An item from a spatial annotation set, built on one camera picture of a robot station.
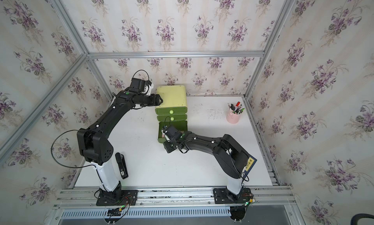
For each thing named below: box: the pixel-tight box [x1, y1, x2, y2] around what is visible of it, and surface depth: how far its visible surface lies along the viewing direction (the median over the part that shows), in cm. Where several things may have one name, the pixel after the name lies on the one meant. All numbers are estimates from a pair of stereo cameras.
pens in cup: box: [227, 101, 246, 115], surface depth 100 cm
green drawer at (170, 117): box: [156, 113, 188, 122], surface depth 94 cm
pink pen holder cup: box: [225, 109, 244, 125], surface depth 100 cm
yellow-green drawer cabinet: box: [154, 84, 188, 115], surface depth 88 cm
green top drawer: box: [154, 106, 188, 115], surface depth 88 cm
